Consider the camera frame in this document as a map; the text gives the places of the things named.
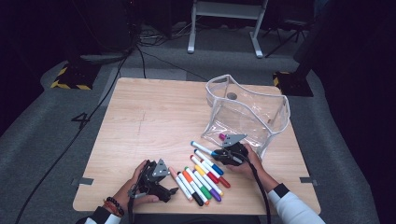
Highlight hand-held gripper cable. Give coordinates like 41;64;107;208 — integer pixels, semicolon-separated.
126;183;148;224
222;148;273;224

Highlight yellow black striped mat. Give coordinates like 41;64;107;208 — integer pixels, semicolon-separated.
50;63;102;91

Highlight left hand-held gripper cable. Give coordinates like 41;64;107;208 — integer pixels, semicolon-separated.
126;183;148;224

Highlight black cap marker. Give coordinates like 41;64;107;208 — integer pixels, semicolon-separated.
177;171;205;207

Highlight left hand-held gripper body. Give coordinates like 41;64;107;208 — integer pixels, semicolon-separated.
136;158;173;196

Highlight thin black floor cable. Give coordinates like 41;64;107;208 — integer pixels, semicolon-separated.
139;49;209;82

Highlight white metal stand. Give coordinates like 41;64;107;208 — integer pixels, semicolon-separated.
187;0;269;60

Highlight purple cap marker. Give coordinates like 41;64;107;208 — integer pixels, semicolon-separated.
191;169;223;203

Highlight orange bracelet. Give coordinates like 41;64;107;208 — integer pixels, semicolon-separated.
102;200;121;218

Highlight yellow cap marker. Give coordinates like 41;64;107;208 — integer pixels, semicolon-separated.
193;164;224;197

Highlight pink cap marker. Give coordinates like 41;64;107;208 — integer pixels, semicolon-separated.
168;166;194;203

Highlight brown red cap marker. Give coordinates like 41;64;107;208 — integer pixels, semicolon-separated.
200;159;232;189

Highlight black stand base striped edge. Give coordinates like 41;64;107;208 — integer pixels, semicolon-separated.
273;70;315;98

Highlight orange cap marker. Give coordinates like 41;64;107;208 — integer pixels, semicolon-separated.
181;169;211;206

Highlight dark blue cap marker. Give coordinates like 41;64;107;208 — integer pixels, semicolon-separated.
193;148;225;176

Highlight right hand-held gripper cable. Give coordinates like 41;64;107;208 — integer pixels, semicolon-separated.
222;148;273;224

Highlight short black floor cable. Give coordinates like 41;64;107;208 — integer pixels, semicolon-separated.
135;45;148;79

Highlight black tripod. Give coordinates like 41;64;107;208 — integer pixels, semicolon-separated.
264;18;312;59

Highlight person's left hand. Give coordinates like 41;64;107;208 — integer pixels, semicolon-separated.
116;159;162;216

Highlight light blue cap marker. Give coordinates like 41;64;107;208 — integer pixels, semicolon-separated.
190;140;219;157

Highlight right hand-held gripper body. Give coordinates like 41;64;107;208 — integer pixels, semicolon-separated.
220;133;250;167

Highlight black bead bracelet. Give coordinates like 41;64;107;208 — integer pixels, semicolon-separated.
106;196;126;217

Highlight bundle of floor cables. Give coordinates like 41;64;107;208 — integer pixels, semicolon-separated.
138;21;194;48

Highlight long black floor cable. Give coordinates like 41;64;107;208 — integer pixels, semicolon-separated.
13;43;139;224

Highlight clear plastic pouch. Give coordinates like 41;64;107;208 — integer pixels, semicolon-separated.
200;74;291;161

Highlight grey tape piece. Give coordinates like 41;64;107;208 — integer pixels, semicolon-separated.
70;176;94;187
299;176;319;187

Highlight person's right hand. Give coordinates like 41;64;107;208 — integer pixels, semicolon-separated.
226;143;268;182

